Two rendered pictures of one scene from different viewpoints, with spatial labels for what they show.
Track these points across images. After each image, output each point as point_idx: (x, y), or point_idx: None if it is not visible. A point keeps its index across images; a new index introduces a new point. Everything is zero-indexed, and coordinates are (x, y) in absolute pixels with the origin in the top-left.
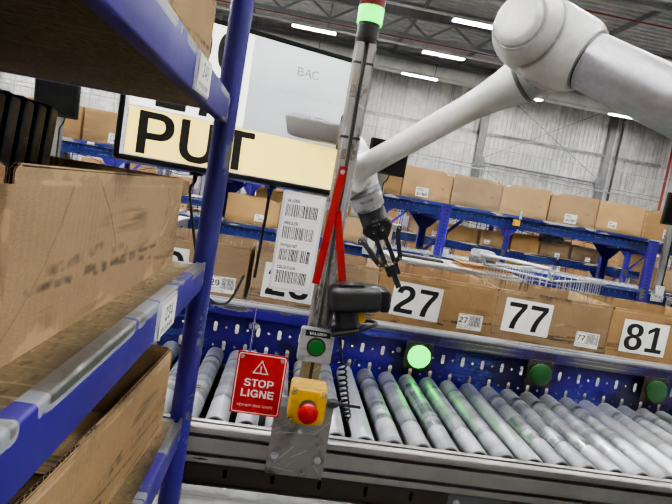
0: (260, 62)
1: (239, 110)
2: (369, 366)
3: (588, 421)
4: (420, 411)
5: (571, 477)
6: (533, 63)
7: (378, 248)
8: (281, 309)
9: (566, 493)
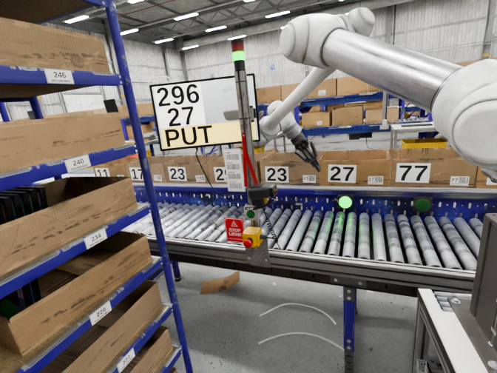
0: (205, 92)
1: (202, 117)
2: None
3: (447, 232)
4: (332, 233)
5: (399, 269)
6: (303, 61)
7: (304, 154)
8: None
9: (397, 277)
